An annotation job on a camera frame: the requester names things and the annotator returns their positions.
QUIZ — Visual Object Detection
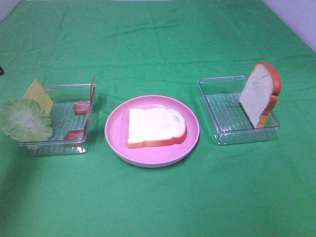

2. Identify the clear plastic container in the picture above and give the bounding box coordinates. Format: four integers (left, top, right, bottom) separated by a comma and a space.
18, 83, 96, 156
198, 76, 280, 145

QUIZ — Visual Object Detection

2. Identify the green lettuce leaf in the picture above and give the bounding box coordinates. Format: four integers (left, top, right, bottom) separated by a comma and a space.
0, 99, 53, 142

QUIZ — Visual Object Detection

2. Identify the bacon strip front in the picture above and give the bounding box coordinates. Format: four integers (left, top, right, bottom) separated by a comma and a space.
65, 109, 91, 146

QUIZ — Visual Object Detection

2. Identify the toast bread slice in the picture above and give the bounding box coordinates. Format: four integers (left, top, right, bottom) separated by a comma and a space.
239, 62, 281, 128
127, 107, 187, 149

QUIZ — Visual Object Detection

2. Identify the yellow cheese slice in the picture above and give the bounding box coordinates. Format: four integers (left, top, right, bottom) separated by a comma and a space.
23, 79, 54, 115

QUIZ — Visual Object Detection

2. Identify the pink round plate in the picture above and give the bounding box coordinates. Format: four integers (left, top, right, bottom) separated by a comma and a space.
104, 95, 200, 168

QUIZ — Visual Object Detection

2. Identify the bacon strip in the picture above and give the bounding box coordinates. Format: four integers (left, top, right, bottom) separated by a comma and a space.
74, 76, 95, 115
65, 109, 91, 146

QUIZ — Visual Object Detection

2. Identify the green tablecloth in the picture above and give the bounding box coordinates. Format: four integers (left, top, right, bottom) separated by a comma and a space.
0, 0, 316, 237

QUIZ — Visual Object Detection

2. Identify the clear right plastic container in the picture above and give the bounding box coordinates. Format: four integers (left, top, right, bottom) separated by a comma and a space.
198, 76, 280, 145

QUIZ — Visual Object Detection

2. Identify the clear left plastic container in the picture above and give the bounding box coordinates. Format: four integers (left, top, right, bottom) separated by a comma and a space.
18, 83, 96, 156

